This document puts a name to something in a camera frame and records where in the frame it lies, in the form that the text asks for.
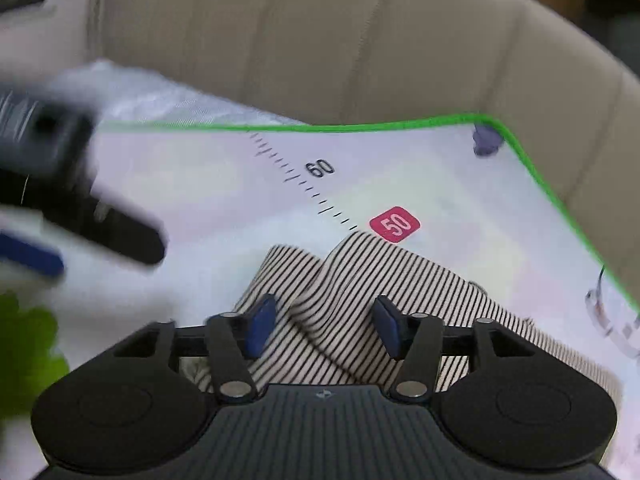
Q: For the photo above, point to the beige striped garment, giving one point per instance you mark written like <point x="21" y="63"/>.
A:
<point x="350" y="285"/>

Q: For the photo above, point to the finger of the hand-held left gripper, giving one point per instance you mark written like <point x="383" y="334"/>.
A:
<point x="120" y="235"/>
<point x="30" y="255"/>

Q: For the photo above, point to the beige padded headboard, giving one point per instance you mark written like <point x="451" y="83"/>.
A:
<point x="350" y="35"/>

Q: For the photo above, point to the cartoon print play mat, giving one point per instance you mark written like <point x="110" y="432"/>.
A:
<point x="200" y="185"/>

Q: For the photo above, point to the clear plastic sheet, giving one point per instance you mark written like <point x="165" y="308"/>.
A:
<point x="165" y="100"/>

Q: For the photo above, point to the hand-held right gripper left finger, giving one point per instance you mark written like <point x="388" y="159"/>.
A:
<point x="260" y="327"/>

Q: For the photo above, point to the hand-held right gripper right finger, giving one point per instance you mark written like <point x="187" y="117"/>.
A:
<point x="390" y="327"/>

